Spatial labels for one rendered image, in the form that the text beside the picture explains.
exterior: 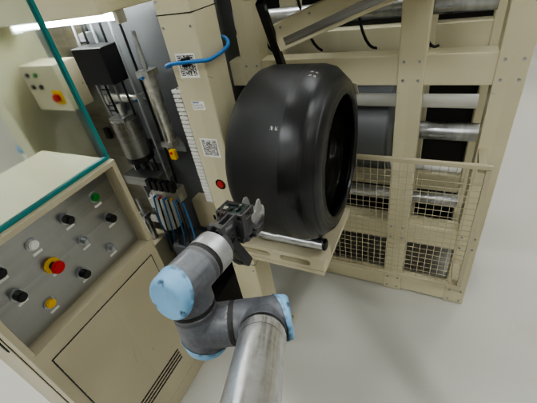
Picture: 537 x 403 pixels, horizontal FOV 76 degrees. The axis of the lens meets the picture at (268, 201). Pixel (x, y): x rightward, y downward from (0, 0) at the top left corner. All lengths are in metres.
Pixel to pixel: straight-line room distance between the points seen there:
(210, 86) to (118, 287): 0.80
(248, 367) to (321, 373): 1.45
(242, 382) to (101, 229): 0.96
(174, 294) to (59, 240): 0.70
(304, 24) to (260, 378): 1.18
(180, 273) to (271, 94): 0.58
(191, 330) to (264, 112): 0.59
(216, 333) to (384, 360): 1.41
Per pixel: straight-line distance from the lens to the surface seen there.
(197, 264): 0.67
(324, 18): 1.37
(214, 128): 1.23
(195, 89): 1.20
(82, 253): 1.35
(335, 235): 1.42
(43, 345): 1.34
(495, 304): 2.36
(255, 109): 1.00
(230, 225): 0.76
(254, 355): 0.57
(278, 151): 0.94
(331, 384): 1.96
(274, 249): 1.31
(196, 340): 0.73
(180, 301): 0.65
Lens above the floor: 1.77
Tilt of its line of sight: 36 degrees down
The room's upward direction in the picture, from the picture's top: 11 degrees counter-clockwise
